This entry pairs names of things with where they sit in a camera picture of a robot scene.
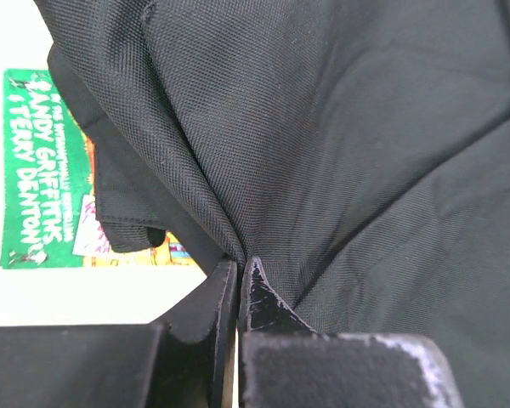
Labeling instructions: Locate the black student backpack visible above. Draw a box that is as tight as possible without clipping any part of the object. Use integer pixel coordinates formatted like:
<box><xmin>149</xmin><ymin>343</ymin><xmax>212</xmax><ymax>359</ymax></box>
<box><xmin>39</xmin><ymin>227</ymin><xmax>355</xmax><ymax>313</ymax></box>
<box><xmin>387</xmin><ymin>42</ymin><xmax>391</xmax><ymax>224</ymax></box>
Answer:
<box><xmin>37</xmin><ymin>1</ymin><xmax>510</xmax><ymax>407</ymax></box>

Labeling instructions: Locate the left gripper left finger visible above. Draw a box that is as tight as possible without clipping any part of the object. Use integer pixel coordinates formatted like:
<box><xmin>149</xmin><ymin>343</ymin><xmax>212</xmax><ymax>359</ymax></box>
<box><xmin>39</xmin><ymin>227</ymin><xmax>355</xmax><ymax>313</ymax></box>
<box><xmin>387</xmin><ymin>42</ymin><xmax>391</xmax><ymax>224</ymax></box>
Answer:
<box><xmin>0</xmin><ymin>259</ymin><xmax>238</xmax><ymax>407</ymax></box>

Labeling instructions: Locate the green Treehouse book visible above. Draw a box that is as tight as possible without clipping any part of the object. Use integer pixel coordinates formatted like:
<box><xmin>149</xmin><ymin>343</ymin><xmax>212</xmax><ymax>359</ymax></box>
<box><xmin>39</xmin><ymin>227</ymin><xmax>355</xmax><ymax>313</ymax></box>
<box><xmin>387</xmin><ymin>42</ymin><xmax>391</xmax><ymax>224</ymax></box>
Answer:
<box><xmin>0</xmin><ymin>68</ymin><xmax>195</xmax><ymax>269</ymax></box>

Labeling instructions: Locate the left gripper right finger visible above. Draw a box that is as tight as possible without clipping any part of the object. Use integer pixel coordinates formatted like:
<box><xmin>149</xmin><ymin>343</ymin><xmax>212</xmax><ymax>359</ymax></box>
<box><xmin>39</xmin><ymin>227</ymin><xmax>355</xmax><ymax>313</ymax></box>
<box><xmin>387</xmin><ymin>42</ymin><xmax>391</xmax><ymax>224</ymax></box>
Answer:
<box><xmin>239</xmin><ymin>257</ymin><xmax>463</xmax><ymax>407</ymax></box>

